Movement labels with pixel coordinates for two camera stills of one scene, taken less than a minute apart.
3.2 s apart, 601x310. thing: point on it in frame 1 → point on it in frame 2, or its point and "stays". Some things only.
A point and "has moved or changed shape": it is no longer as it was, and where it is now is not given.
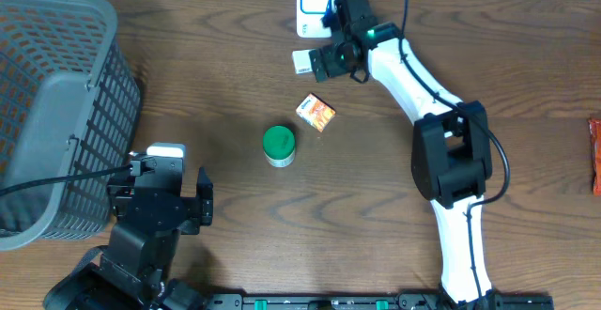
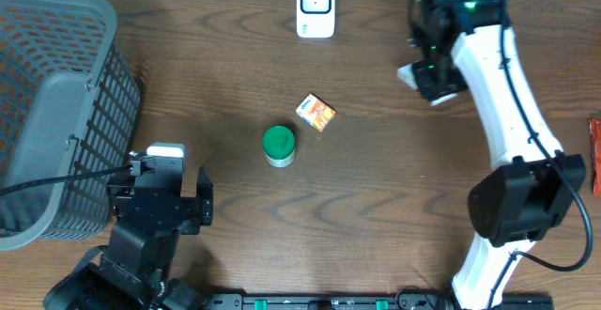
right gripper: (331, 63) → (431, 86)
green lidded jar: (279, 146) stays
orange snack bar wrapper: (595, 131) stays
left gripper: (191, 211) stays
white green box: (301, 61) has moved or changed shape
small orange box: (315, 111) stays
